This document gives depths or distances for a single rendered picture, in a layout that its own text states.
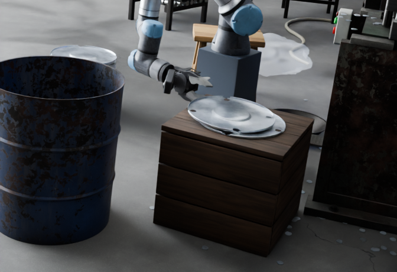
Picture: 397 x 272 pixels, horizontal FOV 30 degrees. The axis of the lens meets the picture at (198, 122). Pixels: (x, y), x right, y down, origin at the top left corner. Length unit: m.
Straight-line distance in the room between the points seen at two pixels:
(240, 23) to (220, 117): 0.40
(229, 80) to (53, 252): 0.96
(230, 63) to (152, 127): 0.62
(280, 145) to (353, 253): 0.45
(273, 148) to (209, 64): 0.67
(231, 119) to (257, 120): 0.09
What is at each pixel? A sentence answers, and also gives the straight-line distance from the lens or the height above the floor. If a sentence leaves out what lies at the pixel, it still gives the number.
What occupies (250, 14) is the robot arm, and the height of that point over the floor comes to 0.64.
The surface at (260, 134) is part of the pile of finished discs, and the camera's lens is 2.34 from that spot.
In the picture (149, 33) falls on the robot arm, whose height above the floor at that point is 0.54.
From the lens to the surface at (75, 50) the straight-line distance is 3.41.
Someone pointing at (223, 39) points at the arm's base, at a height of 0.50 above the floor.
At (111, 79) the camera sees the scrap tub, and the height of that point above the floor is 0.44.
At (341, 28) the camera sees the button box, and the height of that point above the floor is 0.56.
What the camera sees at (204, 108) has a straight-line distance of 2.45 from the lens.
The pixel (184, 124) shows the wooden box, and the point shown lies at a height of 0.35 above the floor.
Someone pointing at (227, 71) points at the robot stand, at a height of 0.39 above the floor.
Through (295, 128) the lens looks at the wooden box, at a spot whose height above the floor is 0.35.
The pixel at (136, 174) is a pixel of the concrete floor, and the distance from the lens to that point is 2.79.
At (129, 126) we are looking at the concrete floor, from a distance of 3.23.
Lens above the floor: 1.20
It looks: 21 degrees down
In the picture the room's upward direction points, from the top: 6 degrees clockwise
